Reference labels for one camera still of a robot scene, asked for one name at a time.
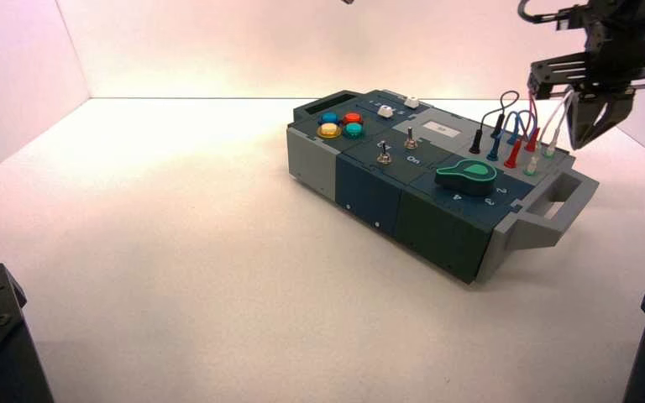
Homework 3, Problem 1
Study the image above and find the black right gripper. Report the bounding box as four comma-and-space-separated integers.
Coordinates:
527, 4, 645, 150

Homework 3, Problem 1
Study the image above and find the black patch cable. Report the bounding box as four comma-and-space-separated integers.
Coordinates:
469, 90, 521, 155

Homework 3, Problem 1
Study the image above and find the green rotary knob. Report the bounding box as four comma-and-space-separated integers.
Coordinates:
434, 160, 498, 197

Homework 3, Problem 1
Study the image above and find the red patch cable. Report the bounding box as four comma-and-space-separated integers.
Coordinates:
503, 89, 543, 170

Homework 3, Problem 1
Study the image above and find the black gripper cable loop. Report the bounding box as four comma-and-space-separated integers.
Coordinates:
517, 0, 569, 25

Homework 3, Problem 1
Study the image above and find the grey and blue task box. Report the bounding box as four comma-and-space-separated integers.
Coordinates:
286, 88, 600, 285

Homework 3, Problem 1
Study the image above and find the white label plate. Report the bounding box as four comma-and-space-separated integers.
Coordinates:
422, 121, 461, 139

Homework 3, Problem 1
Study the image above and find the white patch cable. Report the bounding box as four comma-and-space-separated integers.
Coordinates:
523, 90, 575, 178

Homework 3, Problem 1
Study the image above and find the blue patch cable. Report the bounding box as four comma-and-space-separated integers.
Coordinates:
486, 110, 538, 163

